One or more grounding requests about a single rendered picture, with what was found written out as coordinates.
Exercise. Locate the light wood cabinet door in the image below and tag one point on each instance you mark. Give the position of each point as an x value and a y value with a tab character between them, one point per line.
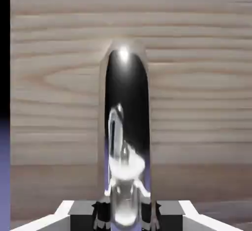
49	81

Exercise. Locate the light wood cabinet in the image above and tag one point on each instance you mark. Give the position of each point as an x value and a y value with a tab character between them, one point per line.
59	183

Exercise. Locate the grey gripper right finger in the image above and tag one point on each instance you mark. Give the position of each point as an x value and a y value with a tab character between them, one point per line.
171	215

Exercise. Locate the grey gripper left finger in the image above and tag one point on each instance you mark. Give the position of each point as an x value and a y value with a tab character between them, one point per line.
80	215

